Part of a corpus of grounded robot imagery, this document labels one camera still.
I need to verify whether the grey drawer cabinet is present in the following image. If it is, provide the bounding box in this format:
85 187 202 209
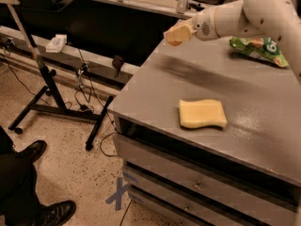
110 39 301 226

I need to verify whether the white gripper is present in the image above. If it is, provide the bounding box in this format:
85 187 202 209
164 7 219 42

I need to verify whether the black knob on ledge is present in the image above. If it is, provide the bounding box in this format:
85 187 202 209
112 56 124 77

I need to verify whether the green chip bag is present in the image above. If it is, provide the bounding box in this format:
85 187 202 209
230 37 289 68

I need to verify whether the dark trouser leg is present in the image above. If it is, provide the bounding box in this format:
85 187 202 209
0 127 40 226

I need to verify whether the yellow sponge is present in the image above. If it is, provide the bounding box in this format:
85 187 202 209
179 99 228 129

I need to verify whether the black shoe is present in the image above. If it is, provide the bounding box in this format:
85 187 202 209
36 201 76 226
14 140 47 166

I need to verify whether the white box on ledge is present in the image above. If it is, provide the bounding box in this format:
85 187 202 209
46 34 67 53

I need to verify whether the black shoe lower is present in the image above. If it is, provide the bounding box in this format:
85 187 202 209
36 201 76 226

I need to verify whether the black shoe upper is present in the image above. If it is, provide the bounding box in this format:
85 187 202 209
14 140 47 166

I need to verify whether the black rolling stand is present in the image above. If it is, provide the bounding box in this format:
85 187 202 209
0 0 114 151

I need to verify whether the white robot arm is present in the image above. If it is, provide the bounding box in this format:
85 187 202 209
164 0 301 82

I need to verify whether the orange fruit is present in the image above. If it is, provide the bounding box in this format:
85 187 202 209
168 41 182 46

